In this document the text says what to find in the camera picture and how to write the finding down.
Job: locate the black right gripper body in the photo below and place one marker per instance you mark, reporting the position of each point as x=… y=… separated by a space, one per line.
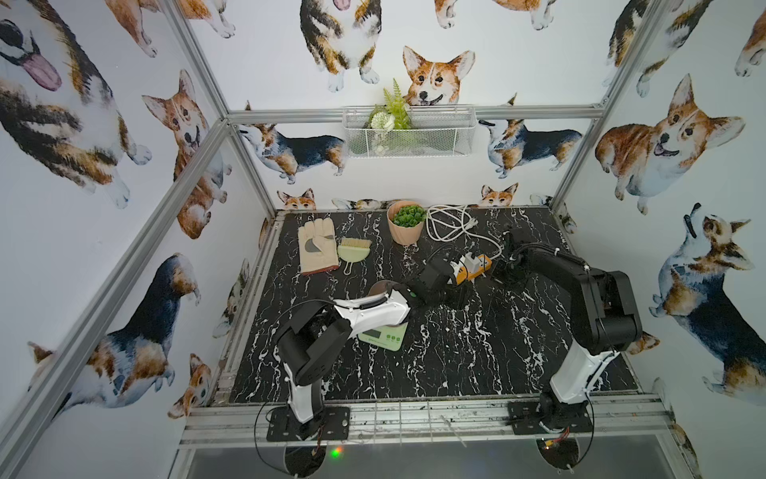
x=503 y=272

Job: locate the pink plant pot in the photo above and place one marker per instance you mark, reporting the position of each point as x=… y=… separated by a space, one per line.
x=403 y=236

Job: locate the orange power strip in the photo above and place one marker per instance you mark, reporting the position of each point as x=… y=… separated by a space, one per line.
x=469 y=267

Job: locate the green artificial plant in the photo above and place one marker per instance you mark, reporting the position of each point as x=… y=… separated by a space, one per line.
x=410 y=216

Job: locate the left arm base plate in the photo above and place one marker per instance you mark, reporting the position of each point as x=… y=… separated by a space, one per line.
x=331 y=424

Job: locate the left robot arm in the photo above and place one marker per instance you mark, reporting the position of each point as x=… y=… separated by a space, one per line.
x=311 y=341

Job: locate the pink bowl with panda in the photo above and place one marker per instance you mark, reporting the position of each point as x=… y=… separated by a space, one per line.
x=384 y=287

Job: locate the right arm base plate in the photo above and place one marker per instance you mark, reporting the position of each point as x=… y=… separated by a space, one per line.
x=530 y=418

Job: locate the green hand brush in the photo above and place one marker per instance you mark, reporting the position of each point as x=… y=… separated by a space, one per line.
x=351 y=251

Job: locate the fern and white flower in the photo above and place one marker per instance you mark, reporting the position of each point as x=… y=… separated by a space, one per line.
x=387 y=125

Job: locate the white wire wall basket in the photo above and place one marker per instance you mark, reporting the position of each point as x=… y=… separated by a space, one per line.
x=436 y=132

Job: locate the green electronic scale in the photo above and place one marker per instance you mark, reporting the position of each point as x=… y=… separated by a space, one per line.
x=389 y=338

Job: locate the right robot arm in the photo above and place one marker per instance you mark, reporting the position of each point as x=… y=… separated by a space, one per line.
x=604 y=322

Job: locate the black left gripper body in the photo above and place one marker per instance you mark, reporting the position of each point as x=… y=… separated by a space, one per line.
x=446 y=281

